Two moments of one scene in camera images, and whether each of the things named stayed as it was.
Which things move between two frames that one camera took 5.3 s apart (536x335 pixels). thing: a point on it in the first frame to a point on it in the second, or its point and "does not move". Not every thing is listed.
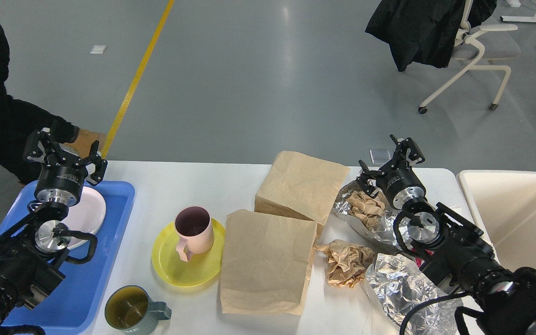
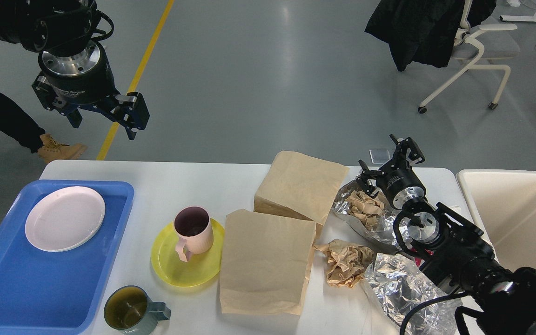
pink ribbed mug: x=193 y=225 does not move
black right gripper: x=398 y=184 does not move
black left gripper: x=62 y=176 to x=85 y=78
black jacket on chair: x=425 y=31 does not move
